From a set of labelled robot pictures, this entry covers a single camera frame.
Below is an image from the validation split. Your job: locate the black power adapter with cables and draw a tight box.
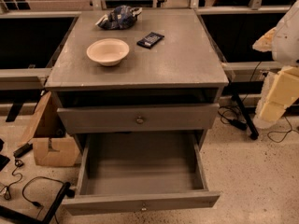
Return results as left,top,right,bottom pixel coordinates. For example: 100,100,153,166
218,105,248,131

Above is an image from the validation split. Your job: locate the grey wooden drawer cabinet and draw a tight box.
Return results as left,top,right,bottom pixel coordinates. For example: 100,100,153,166
46,9,228,146

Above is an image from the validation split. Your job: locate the white bowl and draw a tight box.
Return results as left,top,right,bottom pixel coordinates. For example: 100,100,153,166
86,38,130,66

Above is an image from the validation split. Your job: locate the black cable on floor left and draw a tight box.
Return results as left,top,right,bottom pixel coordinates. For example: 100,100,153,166
21,175,68,209

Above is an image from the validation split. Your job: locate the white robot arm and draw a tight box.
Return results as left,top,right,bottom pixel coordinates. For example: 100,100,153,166
252,1,299,129

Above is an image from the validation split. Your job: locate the black stand leg left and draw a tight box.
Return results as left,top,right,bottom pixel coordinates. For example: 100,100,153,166
0,182,75,224

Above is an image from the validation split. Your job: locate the black table leg right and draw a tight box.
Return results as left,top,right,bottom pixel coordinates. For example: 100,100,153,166
232,91,259,140

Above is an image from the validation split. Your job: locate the dark blue snack packet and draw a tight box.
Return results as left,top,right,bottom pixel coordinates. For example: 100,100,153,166
136,32,164,49

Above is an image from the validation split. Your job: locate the grey drawer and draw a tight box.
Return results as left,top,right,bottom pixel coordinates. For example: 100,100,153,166
63,131,221,216
57,104,219,134

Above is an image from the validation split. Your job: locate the brown cardboard box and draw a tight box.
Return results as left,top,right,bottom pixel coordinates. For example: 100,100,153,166
18,91,81,167

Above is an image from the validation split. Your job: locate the crumpled blue chip bag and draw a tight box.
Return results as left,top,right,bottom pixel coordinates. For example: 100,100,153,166
95,5,142,30

